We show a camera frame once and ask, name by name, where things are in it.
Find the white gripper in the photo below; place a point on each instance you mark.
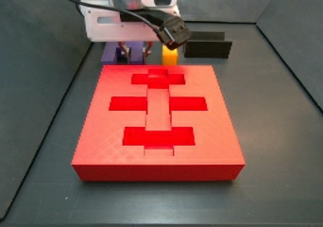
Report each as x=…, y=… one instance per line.
x=111, y=26

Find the purple U-shaped block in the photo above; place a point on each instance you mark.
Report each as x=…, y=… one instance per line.
x=115, y=55

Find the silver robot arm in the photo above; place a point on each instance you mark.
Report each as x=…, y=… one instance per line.
x=136, y=5

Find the black angled fixture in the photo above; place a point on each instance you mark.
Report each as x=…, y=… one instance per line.
x=207, y=45

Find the red board with slots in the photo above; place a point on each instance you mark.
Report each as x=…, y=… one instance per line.
x=158, y=127

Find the yellow long block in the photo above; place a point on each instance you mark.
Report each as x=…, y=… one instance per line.
x=168, y=56

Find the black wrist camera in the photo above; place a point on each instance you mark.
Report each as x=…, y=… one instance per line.
x=168, y=27

